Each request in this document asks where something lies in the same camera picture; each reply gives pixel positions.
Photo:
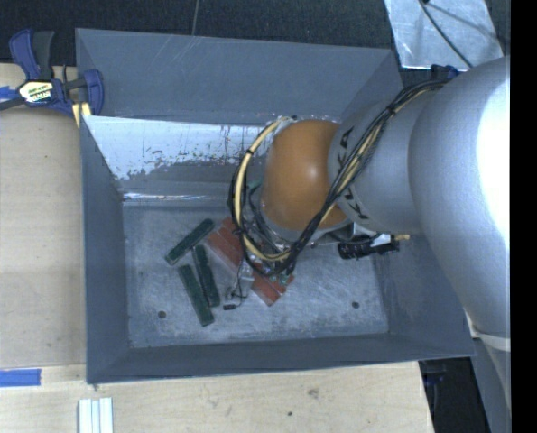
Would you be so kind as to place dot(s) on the grey metal bin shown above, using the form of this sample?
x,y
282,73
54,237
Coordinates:
x,y
169,84

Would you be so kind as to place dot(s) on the red-brown flat block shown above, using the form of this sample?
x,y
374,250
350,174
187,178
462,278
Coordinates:
x,y
271,290
225,242

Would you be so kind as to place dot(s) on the pale wood flat board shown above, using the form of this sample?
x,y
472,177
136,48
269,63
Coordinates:
x,y
38,242

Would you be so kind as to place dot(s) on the dark green flat block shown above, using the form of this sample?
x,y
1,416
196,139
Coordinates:
x,y
196,296
190,242
206,276

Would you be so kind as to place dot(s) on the black cylinder on white bracket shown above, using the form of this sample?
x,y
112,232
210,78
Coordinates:
x,y
357,247

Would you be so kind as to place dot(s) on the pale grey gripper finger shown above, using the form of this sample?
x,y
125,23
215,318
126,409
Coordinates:
x,y
246,279

